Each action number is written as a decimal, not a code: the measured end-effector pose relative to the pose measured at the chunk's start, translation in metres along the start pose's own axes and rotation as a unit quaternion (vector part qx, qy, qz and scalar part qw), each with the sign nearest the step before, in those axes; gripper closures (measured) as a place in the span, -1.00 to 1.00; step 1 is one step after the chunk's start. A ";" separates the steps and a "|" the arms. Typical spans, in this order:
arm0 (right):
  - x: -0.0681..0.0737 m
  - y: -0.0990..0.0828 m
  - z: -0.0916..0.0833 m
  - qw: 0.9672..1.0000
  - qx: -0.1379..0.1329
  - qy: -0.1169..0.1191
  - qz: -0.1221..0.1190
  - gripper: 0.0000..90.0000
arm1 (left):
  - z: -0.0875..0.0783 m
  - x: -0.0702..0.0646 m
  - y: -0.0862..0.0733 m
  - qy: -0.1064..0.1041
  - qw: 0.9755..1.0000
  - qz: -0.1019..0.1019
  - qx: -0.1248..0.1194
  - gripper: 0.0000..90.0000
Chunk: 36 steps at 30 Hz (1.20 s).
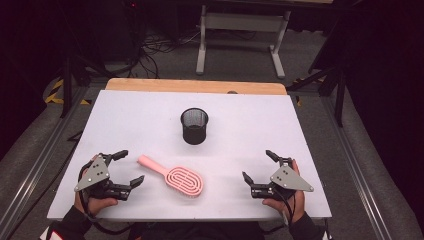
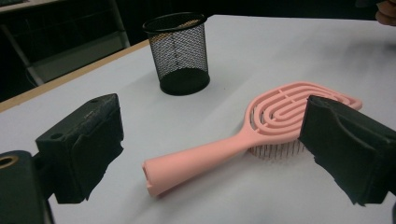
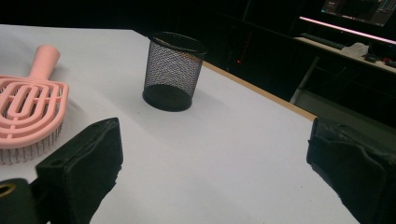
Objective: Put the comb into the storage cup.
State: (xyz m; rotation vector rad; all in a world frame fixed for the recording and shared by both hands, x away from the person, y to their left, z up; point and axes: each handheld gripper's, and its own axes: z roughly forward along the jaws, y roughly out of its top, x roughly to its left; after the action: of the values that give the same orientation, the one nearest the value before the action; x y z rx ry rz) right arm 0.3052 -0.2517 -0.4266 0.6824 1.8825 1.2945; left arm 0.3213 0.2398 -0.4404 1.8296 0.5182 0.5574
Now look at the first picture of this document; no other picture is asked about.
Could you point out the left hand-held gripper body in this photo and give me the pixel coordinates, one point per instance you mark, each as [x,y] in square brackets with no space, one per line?
[95,175]

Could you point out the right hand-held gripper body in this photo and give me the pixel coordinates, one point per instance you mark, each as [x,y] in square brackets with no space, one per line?
[286,178]

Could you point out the pink hairbrush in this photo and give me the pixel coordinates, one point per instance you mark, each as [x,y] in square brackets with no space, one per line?
[183,178]

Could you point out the black mesh pen holder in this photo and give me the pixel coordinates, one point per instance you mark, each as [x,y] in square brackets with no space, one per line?
[194,131]

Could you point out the person's right hand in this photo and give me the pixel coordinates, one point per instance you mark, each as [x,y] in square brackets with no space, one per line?
[293,206]

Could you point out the person's left hand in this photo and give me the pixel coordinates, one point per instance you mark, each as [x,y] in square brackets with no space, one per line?
[95,206]

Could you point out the white board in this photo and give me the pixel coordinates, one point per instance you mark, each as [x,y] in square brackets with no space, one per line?
[150,123]

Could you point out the person's dark clothed torso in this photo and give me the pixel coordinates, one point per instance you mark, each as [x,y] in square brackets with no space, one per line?
[200,231]

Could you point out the black metal stand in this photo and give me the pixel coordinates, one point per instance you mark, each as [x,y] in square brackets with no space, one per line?
[67,86]
[339,96]

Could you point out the yellow black hazard tape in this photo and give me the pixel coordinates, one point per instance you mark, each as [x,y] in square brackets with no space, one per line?
[53,96]

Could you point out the wooden table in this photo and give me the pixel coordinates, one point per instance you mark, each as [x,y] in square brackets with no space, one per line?
[186,85]

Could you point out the aluminium rail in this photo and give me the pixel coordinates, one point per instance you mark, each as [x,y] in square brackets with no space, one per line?
[36,166]
[353,160]

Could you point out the grey metal desk frame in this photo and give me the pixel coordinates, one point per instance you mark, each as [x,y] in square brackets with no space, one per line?
[243,22]

